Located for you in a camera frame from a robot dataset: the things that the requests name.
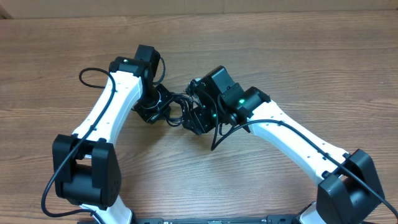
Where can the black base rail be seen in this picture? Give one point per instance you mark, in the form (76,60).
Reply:
(214,221)

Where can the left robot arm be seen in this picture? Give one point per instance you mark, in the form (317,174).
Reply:
(86,169)

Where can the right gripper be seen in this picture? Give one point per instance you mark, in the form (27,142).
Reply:
(197,123)

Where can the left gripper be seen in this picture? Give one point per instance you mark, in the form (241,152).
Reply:
(150,116)

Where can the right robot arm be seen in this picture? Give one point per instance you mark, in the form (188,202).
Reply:
(348,186)

